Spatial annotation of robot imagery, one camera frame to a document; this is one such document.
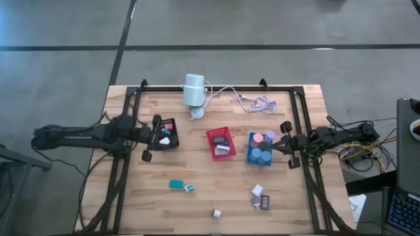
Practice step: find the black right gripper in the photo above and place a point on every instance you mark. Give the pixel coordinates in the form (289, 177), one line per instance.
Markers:
(297, 142)

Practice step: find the white USB wall charger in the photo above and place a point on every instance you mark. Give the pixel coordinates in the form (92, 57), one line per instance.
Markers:
(165, 141)

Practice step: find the blue backlit keyboard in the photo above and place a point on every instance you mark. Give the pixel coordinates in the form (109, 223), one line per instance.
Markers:
(405, 213)

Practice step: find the purple USB wall charger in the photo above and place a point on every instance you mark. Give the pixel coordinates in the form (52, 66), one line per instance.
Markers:
(256, 200)

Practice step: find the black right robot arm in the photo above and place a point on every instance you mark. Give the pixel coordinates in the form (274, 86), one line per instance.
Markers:
(341, 134)

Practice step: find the teal and white wall charger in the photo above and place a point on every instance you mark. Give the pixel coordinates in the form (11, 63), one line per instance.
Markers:
(189, 188)

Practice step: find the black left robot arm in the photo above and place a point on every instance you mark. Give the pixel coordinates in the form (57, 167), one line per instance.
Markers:
(82, 137)

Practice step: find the white charger with black face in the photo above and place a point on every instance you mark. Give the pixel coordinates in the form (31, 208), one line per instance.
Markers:
(216, 213)

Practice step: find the black aluminium table frame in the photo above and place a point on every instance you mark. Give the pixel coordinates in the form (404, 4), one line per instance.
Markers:
(262, 88)

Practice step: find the blue plastic basket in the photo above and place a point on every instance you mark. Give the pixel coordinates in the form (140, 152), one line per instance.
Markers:
(249, 162)

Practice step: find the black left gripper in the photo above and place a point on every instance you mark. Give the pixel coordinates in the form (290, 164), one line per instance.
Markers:
(149, 136)

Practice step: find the white square charger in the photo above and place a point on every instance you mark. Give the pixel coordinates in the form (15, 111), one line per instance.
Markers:
(257, 189)

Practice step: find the teal box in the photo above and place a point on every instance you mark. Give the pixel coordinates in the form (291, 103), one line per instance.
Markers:
(176, 184)

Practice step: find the small white digital clock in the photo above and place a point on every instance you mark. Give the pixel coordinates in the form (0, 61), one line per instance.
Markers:
(223, 148)

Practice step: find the grey metal stand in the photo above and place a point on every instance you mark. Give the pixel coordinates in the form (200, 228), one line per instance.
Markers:
(19, 160)

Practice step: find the red plastic basket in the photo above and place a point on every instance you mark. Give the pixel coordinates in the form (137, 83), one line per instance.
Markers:
(231, 154)

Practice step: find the white spot lamp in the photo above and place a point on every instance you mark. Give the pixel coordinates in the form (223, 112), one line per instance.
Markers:
(193, 88)

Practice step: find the light blue capped sand timer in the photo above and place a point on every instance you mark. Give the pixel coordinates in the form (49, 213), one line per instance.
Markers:
(256, 153)

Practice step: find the white computer mouse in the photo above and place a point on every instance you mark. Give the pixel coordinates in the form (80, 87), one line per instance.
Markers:
(415, 129)

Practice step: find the white paper sheet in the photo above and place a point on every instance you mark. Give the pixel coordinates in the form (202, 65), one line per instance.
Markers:
(357, 206)

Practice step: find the pink USB wall charger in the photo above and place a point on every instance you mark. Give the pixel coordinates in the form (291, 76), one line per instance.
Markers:
(169, 126)

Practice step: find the teal two-port wall charger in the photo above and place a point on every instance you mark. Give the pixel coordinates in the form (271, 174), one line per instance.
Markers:
(166, 131)

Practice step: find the black plastic basket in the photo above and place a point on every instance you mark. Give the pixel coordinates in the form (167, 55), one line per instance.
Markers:
(176, 144)

